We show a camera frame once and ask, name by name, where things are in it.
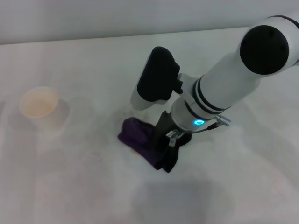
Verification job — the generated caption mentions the purple rag with black trim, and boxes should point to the purple rag with black trim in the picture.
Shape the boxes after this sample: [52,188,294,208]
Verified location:
[117,117,192,174]

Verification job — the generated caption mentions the white paper cup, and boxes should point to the white paper cup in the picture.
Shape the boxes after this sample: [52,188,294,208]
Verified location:
[19,86,62,140]

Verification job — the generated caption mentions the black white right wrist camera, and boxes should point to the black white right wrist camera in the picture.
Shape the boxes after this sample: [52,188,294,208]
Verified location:
[130,46,184,111]

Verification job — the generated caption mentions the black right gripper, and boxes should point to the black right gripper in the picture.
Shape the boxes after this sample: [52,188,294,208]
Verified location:
[153,111,178,150]

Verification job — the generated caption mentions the grey cable clip plug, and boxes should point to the grey cable clip plug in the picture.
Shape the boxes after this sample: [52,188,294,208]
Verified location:
[166,130,181,147]

